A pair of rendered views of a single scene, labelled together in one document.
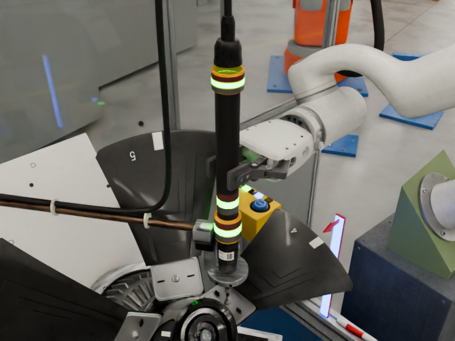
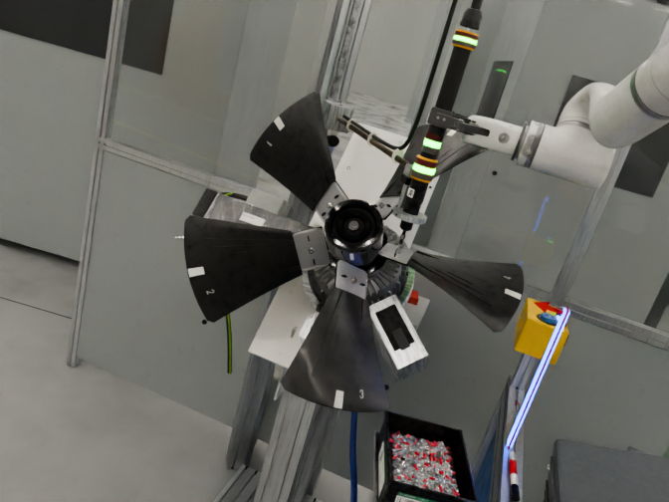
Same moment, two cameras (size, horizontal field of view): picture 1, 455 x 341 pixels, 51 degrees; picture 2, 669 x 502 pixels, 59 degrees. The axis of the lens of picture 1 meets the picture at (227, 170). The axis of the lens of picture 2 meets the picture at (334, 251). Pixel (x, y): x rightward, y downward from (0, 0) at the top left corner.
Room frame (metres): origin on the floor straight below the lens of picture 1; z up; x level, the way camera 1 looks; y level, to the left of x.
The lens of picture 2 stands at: (-0.17, -0.92, 1.55)
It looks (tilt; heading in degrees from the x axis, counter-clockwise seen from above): 19 degrees down; 57
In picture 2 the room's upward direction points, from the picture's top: 16 degrees clockwise
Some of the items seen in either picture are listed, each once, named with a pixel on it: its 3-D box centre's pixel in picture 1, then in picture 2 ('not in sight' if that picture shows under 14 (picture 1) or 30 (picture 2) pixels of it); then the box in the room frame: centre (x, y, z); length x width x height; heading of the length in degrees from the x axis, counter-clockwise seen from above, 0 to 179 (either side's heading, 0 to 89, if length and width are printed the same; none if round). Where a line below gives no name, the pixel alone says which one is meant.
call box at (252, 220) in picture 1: (247, 213); (540, 332); (1.04, -0.06, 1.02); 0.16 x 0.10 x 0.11; 44
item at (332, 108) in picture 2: not in sight; (334, 116); (0.70, 0.61, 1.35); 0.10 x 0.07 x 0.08; 79
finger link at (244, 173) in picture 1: (250, 176); (445, 120); (0.57, -0.03, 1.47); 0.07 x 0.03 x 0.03; 134
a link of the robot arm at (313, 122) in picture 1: (300, 133); (528, 143); (0.70, -0.12, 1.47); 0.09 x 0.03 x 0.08; 44
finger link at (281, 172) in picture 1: (277, 162); (475, 128); (0.61, -0.08, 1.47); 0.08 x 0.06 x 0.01; 14
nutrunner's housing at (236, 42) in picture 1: (227, 173); (440, 119); (0.58, 0.00, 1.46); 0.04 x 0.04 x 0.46
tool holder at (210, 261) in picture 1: (221, 250); (413, 193); (0.58, 0.01, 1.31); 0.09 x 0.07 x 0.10; 79
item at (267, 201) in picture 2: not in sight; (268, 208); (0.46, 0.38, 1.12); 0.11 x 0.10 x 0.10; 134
